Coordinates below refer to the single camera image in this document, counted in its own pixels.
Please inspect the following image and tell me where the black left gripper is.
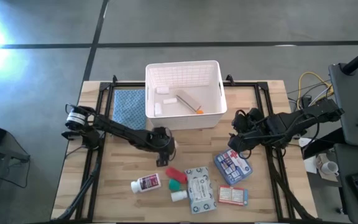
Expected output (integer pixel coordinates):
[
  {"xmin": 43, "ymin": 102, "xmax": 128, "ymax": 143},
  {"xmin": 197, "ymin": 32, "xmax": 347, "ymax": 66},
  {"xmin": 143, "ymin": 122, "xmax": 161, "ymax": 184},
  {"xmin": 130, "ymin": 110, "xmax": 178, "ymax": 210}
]
[{"xmin": 149, "ymin": 126, "xmax": 177, "ymax": 167}]

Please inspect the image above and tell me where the red bandage roll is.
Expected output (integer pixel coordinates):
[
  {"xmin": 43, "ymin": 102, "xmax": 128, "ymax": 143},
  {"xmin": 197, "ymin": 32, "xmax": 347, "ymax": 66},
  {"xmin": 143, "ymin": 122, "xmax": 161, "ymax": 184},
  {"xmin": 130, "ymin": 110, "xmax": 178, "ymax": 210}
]
[{"xmin": 165, "ymin": 166, "xmax": 188, "ymax": 184}]

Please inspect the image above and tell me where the blue first aid kit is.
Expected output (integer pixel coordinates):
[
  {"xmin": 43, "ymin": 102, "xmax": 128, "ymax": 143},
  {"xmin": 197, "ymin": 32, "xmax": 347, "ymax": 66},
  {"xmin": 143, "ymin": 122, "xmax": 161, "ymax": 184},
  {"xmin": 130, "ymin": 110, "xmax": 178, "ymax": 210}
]
[{"xmin": 213, "ymin": 148, "xmax": 254, "ymax": 186}]

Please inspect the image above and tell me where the white pill bottle maroon label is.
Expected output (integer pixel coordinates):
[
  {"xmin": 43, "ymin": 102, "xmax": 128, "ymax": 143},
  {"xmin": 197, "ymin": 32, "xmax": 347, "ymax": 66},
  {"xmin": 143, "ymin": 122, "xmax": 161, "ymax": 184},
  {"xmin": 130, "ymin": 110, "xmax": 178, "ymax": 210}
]
[{"xmin": 131, "ymin": 173, "xmax": 162, "ymax": 194}]

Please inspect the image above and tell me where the white plastic basket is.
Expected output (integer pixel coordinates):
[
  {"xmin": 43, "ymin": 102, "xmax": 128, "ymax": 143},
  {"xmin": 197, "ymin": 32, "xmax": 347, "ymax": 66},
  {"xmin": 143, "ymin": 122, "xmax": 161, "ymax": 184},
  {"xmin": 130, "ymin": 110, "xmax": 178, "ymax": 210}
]
[{"xmin": 145, "ymin": 60, "xmax": 228, "ymax": 131}]

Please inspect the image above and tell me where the white cross-printed package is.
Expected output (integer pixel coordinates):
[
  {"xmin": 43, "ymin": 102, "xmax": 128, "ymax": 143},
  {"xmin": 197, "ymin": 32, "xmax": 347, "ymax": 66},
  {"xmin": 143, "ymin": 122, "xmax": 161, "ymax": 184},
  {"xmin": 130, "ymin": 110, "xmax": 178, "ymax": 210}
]
[{"xmin": 184, "ymin": 166, "xmax": 218, "ymax": 215}]

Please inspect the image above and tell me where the red medicine box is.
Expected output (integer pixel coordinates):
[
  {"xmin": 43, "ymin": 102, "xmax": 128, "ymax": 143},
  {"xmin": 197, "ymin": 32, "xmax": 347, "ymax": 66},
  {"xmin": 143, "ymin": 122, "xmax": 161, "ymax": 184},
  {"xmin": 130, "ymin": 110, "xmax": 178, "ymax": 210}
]
[{"xmin": 218, "ymin": 184, "xmax": 249, "ymax": 207}]

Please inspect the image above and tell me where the long beige bandage roll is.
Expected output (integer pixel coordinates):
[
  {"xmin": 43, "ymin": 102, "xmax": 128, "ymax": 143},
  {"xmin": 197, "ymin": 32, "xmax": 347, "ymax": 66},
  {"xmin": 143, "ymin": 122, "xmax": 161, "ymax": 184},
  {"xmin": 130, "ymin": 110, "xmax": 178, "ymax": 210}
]
[{"xmin": 175, "ymin": 89, "xmax": 202, "ymax": 113}]

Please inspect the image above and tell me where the blue patterned cloth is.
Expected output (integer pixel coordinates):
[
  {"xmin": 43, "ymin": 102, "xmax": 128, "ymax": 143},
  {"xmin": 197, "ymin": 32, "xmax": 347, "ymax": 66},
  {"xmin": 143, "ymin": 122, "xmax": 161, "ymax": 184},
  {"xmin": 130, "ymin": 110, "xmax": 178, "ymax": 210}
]
[{"xmin": 112, "ymin": 89, "xmax": 147, "ymax": 131}]

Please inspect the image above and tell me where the white paper sheet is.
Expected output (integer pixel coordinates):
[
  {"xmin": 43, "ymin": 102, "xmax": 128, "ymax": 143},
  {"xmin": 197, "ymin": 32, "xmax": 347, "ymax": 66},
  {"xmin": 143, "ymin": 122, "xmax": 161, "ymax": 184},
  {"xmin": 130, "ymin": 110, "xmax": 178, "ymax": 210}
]
[{"xmin": 298, "ymin": 136, "xmax": 318, "ymax": 174}]

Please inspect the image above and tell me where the white mug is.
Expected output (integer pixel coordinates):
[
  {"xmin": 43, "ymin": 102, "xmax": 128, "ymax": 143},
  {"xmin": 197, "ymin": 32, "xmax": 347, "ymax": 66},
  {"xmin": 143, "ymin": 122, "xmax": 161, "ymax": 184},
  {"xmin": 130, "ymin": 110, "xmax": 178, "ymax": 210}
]
[{"xmin": 321, "ymin": 161, "xmax": 340, "ymax": 175}]

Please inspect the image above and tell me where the black side desk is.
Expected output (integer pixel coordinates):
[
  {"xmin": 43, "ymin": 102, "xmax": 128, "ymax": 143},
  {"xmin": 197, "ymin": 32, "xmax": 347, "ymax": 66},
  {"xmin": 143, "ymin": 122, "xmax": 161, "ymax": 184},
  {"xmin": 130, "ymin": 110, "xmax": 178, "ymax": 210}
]
[{"xmin": 328, "ymin": 62, "xmax": 358, "ymax": 149}]

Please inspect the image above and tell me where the black metal table frame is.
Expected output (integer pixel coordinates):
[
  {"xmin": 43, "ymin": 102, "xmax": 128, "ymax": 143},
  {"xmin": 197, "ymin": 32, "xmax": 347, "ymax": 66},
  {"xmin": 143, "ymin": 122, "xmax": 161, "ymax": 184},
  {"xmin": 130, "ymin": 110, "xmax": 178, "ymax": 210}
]
[{"xmin": 51, "ymin": 74, "xmax": 316, "ymax": 222}]

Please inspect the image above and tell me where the yellow cable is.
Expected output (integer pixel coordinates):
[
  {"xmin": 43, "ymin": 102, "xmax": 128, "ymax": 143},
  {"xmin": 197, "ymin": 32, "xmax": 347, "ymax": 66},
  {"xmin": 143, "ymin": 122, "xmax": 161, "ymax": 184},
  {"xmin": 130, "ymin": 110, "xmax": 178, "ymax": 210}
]
[{"xmin": 297, "ymin": 71, "xmax": 335, "ymax": 110}]

